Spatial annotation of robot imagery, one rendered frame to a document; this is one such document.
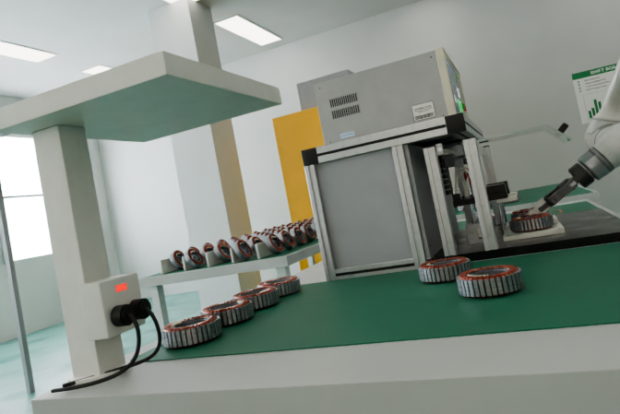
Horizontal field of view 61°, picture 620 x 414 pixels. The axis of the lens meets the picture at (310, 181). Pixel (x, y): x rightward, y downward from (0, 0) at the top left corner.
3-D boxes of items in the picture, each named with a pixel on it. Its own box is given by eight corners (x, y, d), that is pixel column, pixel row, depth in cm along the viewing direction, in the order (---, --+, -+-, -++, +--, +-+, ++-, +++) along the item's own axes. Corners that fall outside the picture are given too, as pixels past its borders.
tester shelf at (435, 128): (483, 142, 192) (482, 129, 192) (466, 130, 128) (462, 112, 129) (369, 166, 208) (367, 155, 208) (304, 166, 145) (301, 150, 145)
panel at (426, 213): (459, 230, 195) (443, 150, 196) (431, 258, 133) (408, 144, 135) (456, 230, 195) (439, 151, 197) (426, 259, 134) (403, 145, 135)
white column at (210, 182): (266, 306, 559) (210, 7, 575) (245, 317, 518) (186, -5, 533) (226, 311, 578) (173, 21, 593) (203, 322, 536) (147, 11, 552)
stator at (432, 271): (464, 270, 119) (460, 254, 119) (480, 277, 108) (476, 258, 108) (416, 279, 119) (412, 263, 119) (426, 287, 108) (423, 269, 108)
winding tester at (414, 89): (471, 129, 183) (459, 72, 184) (457, 119, 142) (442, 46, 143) (365, 153, 197) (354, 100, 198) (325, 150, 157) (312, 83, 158)
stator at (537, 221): (554, 223, 146) (552, 210, 146) (554, 229, 136) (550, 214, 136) (513, 230, 151) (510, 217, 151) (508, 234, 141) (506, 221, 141)
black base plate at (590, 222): (602, 214, 176) (600, 207, 176) (642, 238, 117) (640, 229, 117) (459, 235, 194) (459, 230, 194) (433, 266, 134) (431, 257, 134)
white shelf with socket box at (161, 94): (322, 313, 103) (279, 87, 105) (223, 386, 69) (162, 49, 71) (177, 328, 116) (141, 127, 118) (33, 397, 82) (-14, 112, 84)
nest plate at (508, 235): (561, 226, 148) (560, 221, 148) (565, 232, 134) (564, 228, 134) (505, 234, 153) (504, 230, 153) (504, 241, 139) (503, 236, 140)
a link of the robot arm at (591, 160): (611, 169, 161) (595, 182, 163) (590, 147, 163) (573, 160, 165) (616, 170, 153) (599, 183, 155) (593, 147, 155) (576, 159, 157)
